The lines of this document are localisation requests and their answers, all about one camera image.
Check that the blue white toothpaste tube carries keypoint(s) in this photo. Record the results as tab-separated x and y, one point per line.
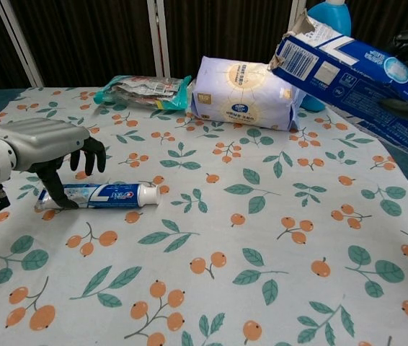
117	196

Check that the blue detergent pump bottle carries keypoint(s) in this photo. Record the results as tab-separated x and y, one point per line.
333	18

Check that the teal silver snack bag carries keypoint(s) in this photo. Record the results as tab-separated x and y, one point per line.
142	92

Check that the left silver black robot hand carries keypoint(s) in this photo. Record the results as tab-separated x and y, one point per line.
42	140

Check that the blue toothpaste carton box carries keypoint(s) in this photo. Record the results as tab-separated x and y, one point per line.
333	72

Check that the lavender tissue pack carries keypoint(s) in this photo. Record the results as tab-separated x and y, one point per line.
243	93

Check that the floral print tablecloth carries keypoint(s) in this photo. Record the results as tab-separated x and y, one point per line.
204	252

